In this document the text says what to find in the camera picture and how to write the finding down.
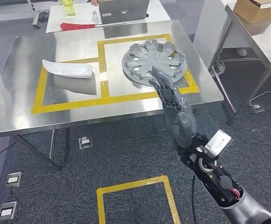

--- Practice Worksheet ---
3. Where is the stainless steel table frame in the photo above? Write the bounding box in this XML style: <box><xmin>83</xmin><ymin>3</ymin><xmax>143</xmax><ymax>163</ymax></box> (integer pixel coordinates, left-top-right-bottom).
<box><xmin>0</xmin><ymin>19</ymin><xmax>224</xmax><ymax>171</ymax></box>

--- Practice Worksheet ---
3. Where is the white floor cable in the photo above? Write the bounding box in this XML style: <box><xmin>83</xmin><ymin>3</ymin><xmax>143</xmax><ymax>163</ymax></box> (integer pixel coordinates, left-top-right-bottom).
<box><xmin>249</xmin><ymin>90</ymin><xmax>271</xmax><ymax>107</ymax></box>

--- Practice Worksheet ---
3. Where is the red cloth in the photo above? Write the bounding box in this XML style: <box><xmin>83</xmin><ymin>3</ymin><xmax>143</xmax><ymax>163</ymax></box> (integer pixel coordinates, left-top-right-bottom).
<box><xmin>60</xmin><ymin>22</ymin><xmax>96</xmax><ymax>32</ymax></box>

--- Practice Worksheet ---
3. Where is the yellow table tape frame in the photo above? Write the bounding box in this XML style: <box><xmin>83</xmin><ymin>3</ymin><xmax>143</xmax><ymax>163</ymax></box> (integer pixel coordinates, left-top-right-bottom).
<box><xmin>31</xmin><ymin>33</ymin><xmax>200</xmax><ymax>116</ymax></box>

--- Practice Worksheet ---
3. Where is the round metal floor plate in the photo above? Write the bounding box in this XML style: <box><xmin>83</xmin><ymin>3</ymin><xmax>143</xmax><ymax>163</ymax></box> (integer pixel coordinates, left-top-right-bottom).
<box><xmin>213</xmin><ymin>62</ymin><xmax>226</xmax><ymax>77</ymax></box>

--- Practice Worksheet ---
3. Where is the metal floor socket box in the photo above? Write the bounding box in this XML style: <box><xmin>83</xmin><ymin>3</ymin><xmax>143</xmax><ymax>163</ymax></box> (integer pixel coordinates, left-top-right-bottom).
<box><xmin>78</xmin><ymin>136</ymin><xmax>94</xmax><ymax>151</ymax></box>
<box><xmin>5</xmin><ymin>172</ymin><xmax>22</xmax><ymax>190</ymax></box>
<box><xmin>0</xmin><ymin>201</ymin><xmax>17</xmax><ymax>221</ymax></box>
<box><xmin>252</xmin><ymin>104</ymin><xmax>266</xmax><ymax>114</ymax></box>

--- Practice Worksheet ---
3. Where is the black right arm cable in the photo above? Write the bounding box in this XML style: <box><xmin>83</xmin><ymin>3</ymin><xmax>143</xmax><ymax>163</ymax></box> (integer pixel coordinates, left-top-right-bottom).
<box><xmin>191</xmin><ymin>175</ymin><xmax>198</xmax><ymax>224</ymax></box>

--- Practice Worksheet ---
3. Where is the light grey long bench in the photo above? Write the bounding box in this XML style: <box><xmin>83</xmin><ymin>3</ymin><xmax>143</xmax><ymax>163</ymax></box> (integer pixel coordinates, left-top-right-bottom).
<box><xmin>0</xmin><ymin>0</ymin><xmax>63</xmax><ymax>30</ymax></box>

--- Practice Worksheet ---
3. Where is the white desk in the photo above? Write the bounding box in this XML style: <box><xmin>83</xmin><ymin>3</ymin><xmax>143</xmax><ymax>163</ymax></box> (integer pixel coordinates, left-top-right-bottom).
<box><xmin>45</xmin><ymin>0</ymin><xmax>172</xmax><ymax>34</ymax></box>
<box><xmin>193</xmin><ymin>0</ymin><xmax>250</xmax><ymax>70</ymax></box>

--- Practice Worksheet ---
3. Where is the silver plastic wheel hubcap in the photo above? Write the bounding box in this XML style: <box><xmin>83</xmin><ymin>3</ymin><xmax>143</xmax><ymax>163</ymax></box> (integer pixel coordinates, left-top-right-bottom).
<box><xmin>122</xmin><ymin>39</ymin><xmax>188</xmax><ymax>87</ymax></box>

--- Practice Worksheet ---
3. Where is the yellow green water bottle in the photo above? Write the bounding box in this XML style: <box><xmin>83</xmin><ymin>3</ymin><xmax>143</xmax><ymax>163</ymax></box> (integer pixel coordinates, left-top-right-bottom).
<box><xmin>61</xmin><ymin>0</ymin><xmax>76</xmax><ymax>17</ymax></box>

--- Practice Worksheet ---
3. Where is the black floor cable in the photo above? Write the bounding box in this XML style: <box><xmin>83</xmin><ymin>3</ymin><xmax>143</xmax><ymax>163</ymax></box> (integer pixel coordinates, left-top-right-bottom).
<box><xmin>0</xmin><ymin>140</ymin><xmax>17</xmax><ymax>162</ymax></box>

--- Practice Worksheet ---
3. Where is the white curved plastic part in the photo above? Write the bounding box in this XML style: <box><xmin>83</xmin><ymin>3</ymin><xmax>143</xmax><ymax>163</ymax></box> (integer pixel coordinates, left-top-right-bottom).
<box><xmin>42</xmin><ymin>59</ymin><xmax>94</xmax><ymax>79</ymax></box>

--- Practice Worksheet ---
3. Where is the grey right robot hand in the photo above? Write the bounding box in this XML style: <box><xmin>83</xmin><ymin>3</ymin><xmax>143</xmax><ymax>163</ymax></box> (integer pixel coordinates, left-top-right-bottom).
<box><xmin>148</xmin><ymin>65</ymin><xmax>198</xmax><ymax>148</ymax></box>

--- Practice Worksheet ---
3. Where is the thin black rod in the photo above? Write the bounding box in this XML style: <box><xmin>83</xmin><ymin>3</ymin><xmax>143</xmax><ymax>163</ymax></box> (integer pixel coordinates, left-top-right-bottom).
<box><xmin>94</xmin><ymin>22</ymin><xmax>128</xmax><ymax>28</ymax></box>

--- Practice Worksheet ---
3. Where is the black cable bundle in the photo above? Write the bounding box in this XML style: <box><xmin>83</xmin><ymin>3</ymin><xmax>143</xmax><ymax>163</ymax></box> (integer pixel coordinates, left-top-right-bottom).
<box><xmin>37</xmin><ymin>11</ymin><xmax>50</xmax><ymax>23</ymax></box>

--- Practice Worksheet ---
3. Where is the brown cardboard box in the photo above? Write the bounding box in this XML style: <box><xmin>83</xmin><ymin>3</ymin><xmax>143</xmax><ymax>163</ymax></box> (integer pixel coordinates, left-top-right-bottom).
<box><xmin>233</xmin><ymin>0</ymin><xmax>271</xmax><ymax>25</ymax></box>

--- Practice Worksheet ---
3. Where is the yellow floor tape square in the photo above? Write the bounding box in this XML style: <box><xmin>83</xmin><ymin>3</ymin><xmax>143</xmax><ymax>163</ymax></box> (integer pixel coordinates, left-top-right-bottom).
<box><xmin>96</xmin><ymin>175</ymin><xmax>181</xmax><ymax>224</ymax></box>

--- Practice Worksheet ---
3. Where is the grey laptop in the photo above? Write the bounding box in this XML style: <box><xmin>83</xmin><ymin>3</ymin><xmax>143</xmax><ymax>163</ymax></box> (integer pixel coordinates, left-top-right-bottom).
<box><xmin>98</xmin><ymin>0</ymin><xmax>151</xmax><ymax>25</ymax></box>

